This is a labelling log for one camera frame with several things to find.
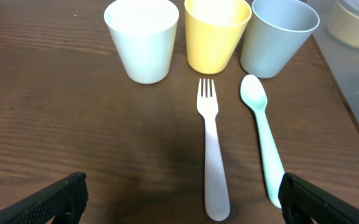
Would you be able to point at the grey plastic cup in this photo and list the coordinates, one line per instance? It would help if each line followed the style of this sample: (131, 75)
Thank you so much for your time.
(276, 31)

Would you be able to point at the yellow plastic bowl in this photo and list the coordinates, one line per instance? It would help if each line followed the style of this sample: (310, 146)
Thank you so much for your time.
(343, 22)

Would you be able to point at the yellow plastic cup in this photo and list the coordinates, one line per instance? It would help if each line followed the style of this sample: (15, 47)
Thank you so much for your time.
(213, 29)

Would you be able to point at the clear plastic container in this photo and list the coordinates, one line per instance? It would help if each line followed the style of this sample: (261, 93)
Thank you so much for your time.
(341, 59)

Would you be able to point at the mint green plastic spoon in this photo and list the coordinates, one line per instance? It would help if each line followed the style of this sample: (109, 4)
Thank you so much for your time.
(254, 96)

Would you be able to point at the white plastic fork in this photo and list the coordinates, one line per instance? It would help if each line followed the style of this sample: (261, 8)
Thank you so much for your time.
(217, 202)

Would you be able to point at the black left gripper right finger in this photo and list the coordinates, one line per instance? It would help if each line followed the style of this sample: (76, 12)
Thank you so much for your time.
(305, 203)

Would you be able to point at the white plastic cup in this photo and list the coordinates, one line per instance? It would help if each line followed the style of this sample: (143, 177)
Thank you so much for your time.
(143, 33)

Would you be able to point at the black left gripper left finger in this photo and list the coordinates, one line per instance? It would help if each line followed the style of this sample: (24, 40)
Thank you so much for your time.
(62, 202)

